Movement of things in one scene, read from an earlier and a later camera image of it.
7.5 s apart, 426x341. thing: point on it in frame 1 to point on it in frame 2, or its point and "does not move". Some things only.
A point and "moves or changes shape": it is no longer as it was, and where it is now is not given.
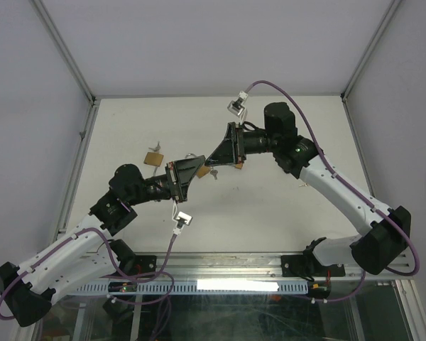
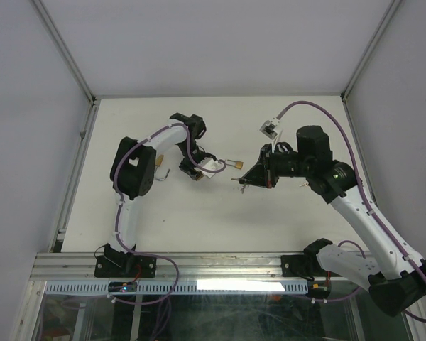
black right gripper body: x=236 y=144 to x=270 y=162
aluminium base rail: x=209 y=266 does not move
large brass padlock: x=153 y=159 does not move
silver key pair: x=214 y=172 moves or changes shape
